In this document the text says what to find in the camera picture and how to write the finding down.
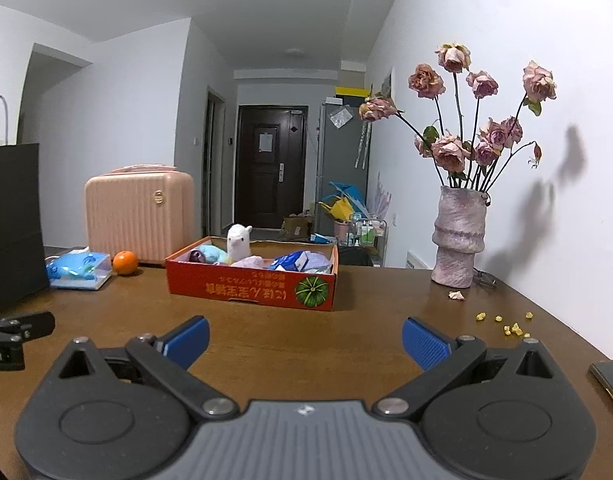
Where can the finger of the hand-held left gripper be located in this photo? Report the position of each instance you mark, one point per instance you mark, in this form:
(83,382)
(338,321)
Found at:
(31,326)

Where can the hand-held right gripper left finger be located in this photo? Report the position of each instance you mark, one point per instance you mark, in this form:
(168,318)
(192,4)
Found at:
(186,342)

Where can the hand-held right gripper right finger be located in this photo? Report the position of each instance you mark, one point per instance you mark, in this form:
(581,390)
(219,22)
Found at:
(426,345)

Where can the pumpkin print cardboard box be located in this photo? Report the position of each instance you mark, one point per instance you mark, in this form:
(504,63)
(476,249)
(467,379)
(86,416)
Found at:
(246,287)

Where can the pink satin scrunchie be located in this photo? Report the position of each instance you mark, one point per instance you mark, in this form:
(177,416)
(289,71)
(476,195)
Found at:
(196,256)

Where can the blue plush toy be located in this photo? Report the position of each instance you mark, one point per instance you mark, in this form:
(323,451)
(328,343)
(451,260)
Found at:
(212,251)

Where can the lilac fluffy pouch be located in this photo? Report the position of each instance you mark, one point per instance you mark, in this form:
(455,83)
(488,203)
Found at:
(249,261)

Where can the white alpaca plush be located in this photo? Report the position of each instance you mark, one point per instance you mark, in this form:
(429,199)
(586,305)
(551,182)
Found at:
(238,245)

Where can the mint green cloth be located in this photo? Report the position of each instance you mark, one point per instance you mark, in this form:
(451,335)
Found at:
(321,270)

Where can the blue pocket tissue packet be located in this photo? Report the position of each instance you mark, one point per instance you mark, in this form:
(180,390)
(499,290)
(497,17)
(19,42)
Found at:
(289,260)

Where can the purple knitted pad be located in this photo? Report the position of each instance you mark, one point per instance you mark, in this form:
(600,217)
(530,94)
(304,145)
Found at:
(319,260)

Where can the fallen rose petal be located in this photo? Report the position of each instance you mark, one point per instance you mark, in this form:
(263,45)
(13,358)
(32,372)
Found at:
(456,295)

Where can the scattered yellow crumbs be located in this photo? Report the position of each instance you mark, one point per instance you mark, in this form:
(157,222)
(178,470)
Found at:
(480,316)

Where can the blue tissue pack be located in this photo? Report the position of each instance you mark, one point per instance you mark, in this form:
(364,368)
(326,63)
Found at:
(79,267)

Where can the black paper bag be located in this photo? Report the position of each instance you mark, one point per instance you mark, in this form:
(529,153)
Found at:
(11,220)

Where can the black eyeglasses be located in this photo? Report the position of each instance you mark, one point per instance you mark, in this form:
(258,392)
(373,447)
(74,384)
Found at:
(485,279)

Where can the orange fruit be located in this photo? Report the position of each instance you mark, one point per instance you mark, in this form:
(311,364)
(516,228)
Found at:
(125,263)

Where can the black chair back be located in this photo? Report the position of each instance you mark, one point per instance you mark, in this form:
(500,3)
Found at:
(356,256)

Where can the pink textured vase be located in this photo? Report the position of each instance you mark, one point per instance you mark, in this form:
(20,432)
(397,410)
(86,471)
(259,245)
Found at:
(459,235)

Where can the metal storage cart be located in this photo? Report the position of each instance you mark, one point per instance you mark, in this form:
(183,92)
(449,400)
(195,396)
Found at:
(369,235)

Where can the pink ribbed suitcase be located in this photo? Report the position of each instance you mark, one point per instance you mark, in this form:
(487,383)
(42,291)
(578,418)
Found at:
(136,220)

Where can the pink bucket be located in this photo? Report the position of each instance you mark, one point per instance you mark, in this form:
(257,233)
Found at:
(342,230)

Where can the brown carton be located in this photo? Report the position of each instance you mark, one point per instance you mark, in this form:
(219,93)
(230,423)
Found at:
(295,228)

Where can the yellow bag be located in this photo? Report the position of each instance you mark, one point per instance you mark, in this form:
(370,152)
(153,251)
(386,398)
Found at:
(340,208)

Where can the blue folding rack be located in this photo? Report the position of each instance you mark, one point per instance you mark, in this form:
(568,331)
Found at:
(346,191)

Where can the dark entrance door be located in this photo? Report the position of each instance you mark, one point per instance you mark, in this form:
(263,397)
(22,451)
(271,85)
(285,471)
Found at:
(266,185)

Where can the black smartphone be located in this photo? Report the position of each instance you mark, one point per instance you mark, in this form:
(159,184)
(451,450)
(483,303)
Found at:
(611,382)

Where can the dried pink rose bouquet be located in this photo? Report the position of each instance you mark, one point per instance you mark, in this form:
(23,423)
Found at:
(451,152)

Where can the grey refrigerator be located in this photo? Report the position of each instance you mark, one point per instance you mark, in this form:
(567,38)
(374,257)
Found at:
(336,170)

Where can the white folded umbrella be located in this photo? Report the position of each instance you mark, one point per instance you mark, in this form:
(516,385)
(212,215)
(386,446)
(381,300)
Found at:
(364,142)

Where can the white paper on door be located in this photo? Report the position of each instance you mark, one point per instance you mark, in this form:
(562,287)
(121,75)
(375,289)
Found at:
(265,141)

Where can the clear plastic bag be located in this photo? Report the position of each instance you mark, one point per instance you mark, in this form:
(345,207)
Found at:
(340,117)

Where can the yellow box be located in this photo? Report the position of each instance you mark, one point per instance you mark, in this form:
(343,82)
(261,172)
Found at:
(351,91)

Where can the white electrical panel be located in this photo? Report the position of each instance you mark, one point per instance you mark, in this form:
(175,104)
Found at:
(388,80)

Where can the round ceiling lamp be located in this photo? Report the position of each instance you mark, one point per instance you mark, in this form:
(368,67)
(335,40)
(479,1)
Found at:
(296,52)

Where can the purple feather wall decoration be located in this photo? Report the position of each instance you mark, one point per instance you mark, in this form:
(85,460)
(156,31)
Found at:
(384,197)

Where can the side door frame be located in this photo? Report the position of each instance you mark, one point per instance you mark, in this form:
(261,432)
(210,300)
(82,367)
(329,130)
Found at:
(209,160)

